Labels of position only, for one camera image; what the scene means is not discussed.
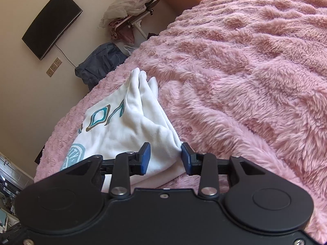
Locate dark blue fabric bag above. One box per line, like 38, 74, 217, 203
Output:
75, 42, 128, 91

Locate pink fluffy blanket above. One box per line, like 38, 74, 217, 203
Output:
34, 0, 326, 243

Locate beige wall sockets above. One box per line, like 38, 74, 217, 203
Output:
47, 58, 62, 77

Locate white plastic garment cover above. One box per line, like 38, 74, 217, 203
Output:
99, 0, 151, 28

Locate black wall television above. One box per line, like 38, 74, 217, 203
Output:
22, 0, 83, 60

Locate white plastic shopping bag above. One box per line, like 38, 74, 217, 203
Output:
124, 45, 138, 56

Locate white printed t-shirt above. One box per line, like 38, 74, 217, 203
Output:
62, 68, 185, 188

